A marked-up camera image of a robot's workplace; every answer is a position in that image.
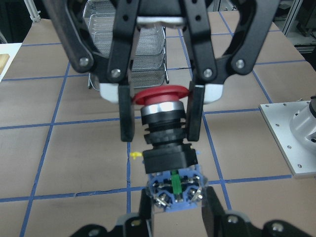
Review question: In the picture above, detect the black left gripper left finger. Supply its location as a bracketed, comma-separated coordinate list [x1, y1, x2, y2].
[138, 188, 154, 237]

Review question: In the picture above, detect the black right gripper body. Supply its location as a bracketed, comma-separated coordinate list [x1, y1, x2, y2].
[43, 0, 279, 27]

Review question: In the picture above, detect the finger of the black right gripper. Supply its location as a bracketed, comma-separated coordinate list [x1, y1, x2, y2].
[181, 0, 279, 141]
[43, 0, 140, 142]

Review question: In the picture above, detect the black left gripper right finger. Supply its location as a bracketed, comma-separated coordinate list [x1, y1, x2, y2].
[201, 186, 225, 237]

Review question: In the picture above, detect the red emergency stop button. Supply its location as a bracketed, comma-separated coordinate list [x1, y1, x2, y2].
[130, 85, 207, 212]

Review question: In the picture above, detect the metal mesh shelf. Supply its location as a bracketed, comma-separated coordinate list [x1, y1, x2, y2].
[83, 0, 169, 88]

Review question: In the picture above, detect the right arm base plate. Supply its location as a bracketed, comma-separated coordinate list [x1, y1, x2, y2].
[260, 96, 316, 177]

